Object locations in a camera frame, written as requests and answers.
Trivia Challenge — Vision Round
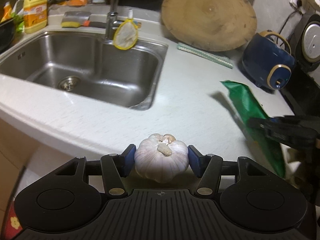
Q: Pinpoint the chrome kitchen faucet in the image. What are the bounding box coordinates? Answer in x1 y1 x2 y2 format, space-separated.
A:
105 0 122 40

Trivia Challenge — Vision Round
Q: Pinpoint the yellow grey scrub sponge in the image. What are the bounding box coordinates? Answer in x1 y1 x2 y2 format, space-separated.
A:
61 11 91 28

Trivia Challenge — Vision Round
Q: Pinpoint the green white knitted cloth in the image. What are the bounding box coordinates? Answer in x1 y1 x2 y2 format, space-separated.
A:
177 42 234 69

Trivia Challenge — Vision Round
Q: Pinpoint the black power cable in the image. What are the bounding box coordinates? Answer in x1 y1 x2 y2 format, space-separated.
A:
277 3 302 38

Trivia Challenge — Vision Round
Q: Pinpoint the round wooden cutting board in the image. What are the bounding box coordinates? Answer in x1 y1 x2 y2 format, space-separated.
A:
161 0 257 51

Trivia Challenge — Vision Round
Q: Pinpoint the yellow mesh sink strainer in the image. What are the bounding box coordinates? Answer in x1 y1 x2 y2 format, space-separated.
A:
113 9 138 50

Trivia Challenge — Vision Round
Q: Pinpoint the blue rice cooker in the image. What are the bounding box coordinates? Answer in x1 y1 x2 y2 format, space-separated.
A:
241 30 295 90

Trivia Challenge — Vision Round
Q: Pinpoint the stainless steel sink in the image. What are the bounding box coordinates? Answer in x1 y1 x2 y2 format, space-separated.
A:
1 31 168 111

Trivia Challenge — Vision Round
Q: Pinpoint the garlic bulb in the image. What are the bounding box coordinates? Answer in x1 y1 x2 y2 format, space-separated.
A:
135 133 189 184

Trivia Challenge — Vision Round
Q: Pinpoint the yellow detergent bottle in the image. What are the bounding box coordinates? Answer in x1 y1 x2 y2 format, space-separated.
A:
23 0 48 34

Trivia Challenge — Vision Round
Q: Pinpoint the short green wrapper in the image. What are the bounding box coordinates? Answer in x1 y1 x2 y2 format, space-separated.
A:
222 80 286 178

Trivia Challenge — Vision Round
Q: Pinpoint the black open rice cooker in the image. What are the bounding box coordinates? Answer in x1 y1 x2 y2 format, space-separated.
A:
281 12 320 118

